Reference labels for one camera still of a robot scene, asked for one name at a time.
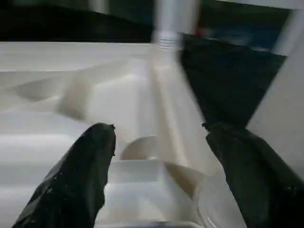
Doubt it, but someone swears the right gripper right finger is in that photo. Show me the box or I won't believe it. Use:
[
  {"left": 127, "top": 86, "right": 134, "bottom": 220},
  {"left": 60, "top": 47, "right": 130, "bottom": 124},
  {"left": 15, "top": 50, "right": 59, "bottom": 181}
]
[{"left": 201, "top": 122, "right": 304, "bottom": 228}]

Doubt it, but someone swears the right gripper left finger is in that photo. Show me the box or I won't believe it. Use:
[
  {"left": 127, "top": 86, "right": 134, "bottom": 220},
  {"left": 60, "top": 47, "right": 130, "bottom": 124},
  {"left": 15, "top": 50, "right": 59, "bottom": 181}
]
[{"left": 11, "top": 122, "right": 117, "bottom": 228}]

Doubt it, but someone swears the white plastic table top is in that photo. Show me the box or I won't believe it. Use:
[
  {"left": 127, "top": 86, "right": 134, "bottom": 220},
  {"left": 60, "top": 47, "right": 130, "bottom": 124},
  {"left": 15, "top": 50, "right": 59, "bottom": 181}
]
[{"left": 0, "top": 41, "right": 247, "bottom": 228}]

